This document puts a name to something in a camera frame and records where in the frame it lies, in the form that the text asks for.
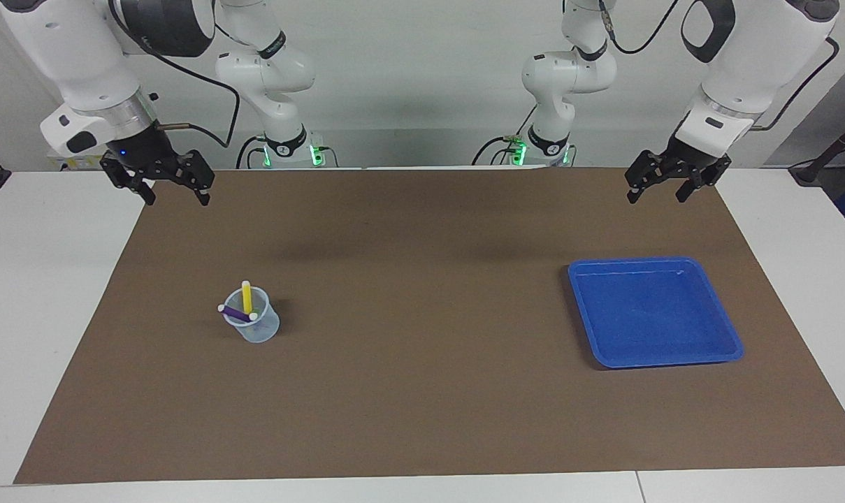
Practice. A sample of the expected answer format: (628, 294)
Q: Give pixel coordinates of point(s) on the purple pen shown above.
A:
(237, 314)

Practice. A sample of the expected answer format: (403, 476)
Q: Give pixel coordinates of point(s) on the black stand pole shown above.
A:
(831, 150)

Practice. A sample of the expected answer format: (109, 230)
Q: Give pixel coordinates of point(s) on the yellow pen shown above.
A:
(247, 297)

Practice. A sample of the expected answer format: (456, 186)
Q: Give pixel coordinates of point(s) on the blue plastic tray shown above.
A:
(653, 314)

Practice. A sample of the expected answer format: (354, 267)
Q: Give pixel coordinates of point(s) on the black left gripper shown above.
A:
(688, 157)

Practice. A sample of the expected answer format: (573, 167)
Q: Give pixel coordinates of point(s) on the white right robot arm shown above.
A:
(80, 56)

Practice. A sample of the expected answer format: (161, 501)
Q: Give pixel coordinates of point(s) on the white wall socket box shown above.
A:
(80, 163)

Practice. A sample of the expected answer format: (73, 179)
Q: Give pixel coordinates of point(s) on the clear plastic cup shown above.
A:
(260, 330)

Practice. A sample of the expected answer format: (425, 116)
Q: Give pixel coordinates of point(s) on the brown table mat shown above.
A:
(422, 391)

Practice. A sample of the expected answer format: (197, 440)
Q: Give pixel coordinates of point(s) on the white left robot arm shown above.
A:
(764, 56)

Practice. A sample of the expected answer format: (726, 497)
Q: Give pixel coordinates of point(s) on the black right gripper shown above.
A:
(146, 150)

